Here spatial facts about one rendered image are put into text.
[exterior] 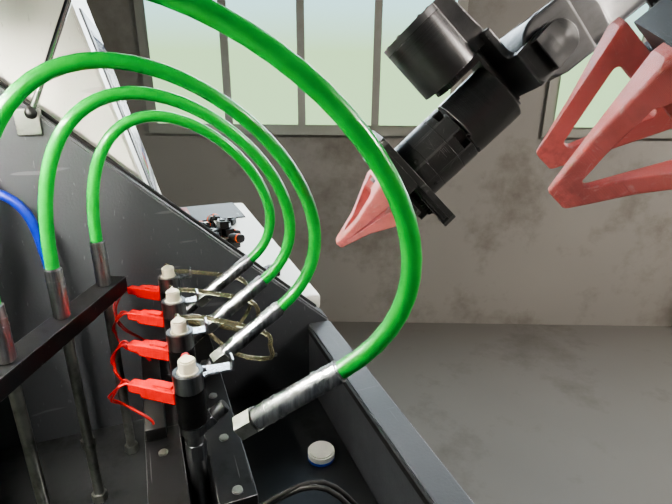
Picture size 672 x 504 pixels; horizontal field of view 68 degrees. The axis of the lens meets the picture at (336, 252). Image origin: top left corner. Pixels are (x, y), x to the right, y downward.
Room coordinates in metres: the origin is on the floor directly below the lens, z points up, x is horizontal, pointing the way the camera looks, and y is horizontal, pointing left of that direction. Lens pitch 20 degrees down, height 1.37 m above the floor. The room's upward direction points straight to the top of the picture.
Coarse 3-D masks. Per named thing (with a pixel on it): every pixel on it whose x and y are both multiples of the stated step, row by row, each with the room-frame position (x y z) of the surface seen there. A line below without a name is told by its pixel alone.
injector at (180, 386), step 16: (176, 368) 0.40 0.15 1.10; (176, 384) 0.38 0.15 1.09; (192, 384) 0.38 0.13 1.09; (176, 400) 0.39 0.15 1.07; (192, 400) 0.38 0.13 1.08; (192, 416) 0.38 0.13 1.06; (208, 416) 0.40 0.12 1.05; (192, 432) 0.38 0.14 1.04; (192, 448) 0.39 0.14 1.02; (192, 464) 0.39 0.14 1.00; (192, 480) 0.39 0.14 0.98; (208, 480) 0.40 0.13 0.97; (208, 496) 0.39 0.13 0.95
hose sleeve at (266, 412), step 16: (320, 368) 0.31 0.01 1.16; (336, 368) 0.31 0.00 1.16; (304, 384) 0.31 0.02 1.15; (320, 384) 0.31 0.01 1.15; (336, 384) 0.31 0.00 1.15; (272, 400) 0.31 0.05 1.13; (288, 400) 0.31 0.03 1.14; (304, 400) 0.31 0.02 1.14; (256, 416) 0.31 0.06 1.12; (272, 416) 0.31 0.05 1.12
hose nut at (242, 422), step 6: (240, 414) 0.31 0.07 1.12; (246, 414) 0.31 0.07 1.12; (234, 420) 0.31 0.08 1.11; (240, 420) 0.31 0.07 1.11; (246, 420) 0.31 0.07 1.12; (234, 426) 0.31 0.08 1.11; (240, 426) 0.31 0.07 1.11; (246, 426) 0.31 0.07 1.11; (252, 426) 0.31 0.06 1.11; (240, 432) 0.31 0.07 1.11; (246, 432) 0.31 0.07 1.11; (252, 432) 0.31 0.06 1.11; (246, 438) 0.31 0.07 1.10
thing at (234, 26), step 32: (160, 0) 0.31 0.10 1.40; (192, 0) 0.31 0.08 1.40; (224, 32) 0.31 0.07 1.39; (256, 32) 0.31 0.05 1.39; (288, 64) 0.31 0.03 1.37; (320, 96) 0.31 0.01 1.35; (352, 128) 0.31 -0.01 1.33; (384, 160) 0.31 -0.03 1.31; (384, 192) 0.31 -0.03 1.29; (416, 224) 0.31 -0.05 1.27; (416, 256) 0.31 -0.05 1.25; (416, 288) 0.31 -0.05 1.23; (384, 320) 0.31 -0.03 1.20; (352, 352) 0.31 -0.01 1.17
